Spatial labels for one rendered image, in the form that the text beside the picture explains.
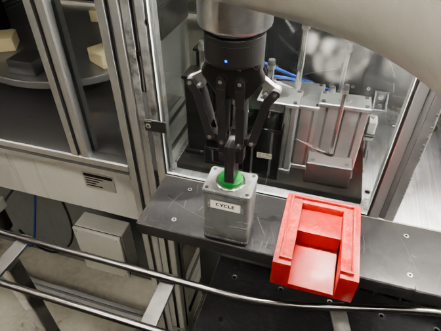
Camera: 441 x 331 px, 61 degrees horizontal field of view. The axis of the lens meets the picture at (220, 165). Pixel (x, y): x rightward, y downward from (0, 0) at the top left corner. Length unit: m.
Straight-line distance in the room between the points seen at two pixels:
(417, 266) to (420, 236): 0.07
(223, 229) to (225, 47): 0.32
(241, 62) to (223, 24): 0.05
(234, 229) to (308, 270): 0.14
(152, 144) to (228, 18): 0.40
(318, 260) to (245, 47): 0.37
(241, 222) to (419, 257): 0.31
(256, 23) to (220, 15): 0.04
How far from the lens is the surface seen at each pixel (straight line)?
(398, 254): 0.72
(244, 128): 0.53
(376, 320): 0.91
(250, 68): 0.48
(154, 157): 0.79
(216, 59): 0.46
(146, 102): 0.71
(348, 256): 0.62
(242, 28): 0.43
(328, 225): 0.67
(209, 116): 0.53
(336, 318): 0.74
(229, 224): 0.64
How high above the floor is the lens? 1.44
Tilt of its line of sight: 40 degrees down
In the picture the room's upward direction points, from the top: straight up
